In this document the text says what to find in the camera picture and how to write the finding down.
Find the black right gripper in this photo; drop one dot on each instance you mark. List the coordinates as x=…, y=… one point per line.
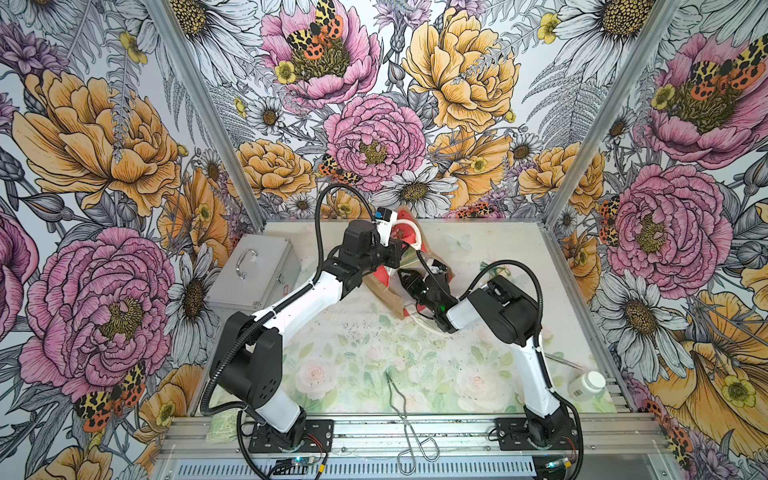
x=410, y=283

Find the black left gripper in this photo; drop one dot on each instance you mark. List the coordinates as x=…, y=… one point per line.
x=395, y=250

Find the burlap tote bag red trim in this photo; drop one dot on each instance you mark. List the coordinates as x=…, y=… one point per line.
x=385, y=284

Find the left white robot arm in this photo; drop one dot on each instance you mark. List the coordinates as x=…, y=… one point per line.
x=247, y=368

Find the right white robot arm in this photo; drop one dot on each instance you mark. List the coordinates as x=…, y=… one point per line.
x=515, y=318

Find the silver aluminium case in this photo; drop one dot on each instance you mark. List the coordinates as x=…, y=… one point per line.
x=260, y=271

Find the metal tweezers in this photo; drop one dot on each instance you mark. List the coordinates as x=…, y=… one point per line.
x=565, y=362

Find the metal tongs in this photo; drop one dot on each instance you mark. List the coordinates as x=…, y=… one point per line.
x=426, y=446

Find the white plastic bottle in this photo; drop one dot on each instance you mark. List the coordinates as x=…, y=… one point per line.
x=587, y=386

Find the green patterned packet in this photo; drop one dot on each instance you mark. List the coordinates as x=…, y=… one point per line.
x=223, y=427

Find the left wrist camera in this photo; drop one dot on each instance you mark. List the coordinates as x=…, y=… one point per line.
x=385, y=221

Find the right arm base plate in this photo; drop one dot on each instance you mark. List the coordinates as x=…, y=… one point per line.
x=521, y=434

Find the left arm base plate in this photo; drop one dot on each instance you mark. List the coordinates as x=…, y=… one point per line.
x=308, y=436

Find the aluminium front rail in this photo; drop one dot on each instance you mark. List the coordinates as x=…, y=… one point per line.
x=387, y=436

